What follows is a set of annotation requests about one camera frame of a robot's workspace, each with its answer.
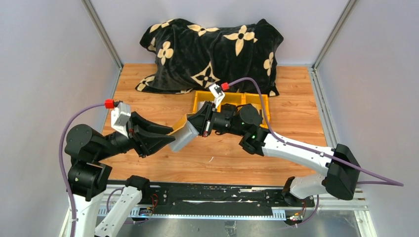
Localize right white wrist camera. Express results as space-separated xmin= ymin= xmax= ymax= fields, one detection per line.
xmin=209 ymin=83 xmax=225 ymax=108

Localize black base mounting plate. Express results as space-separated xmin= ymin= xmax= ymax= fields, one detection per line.
xmin=140 ymin=182 xmax=315 ymax=217

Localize grey white cards stack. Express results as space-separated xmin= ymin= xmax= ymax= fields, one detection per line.
xmin=196 ymin=101 xmax=207 ymax=112

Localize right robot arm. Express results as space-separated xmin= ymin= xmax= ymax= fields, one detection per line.
xmin=187 ymin=102 xmax=360 ymax=203

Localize middle yellow plastic bin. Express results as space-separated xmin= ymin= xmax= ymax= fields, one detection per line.
xmin=220 ymin=92 xmax=245 ymax=106

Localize left yellow plastic bin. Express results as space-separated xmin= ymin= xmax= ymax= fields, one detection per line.
xmin=192 ymin=90 xmax=215 ymax=114

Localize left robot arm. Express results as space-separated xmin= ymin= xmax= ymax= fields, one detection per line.
xmin=64 ymin=112 xmax=175 ymax=237

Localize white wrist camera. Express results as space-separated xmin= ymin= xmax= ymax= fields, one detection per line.
xmin=111 ymin=102 xmax=131 ymax=138
xmin=209 ymin=83 xmax=225 ymax=108

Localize aluminium frame rail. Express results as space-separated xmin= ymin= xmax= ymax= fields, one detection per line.
xmin=69 ymin=184 xmax=369 ymax=220

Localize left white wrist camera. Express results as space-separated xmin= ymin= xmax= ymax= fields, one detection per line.
xmin=111 ymin=102 xmax=131 ymax=138

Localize right yellow plastic bin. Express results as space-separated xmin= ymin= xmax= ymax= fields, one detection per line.
xmin=244 ymin=93 xmax=270 ymax=128

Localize yellow plastic bin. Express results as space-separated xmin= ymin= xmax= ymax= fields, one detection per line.
xmin=244 ymin=93 xmax=270 ymax=128
xmin=220 ymin=92 xmax=245 ymax=106
xmin=192 ymin=90 xmax=215 ymax=114

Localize black floral plush blanket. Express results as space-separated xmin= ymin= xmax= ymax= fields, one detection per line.
xmin=136 ymin=18 xmax=284 ymax=97

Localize yellow leather card holder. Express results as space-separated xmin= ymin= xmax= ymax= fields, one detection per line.
xmin=169 ymin=114 xmax=199 ymax=152

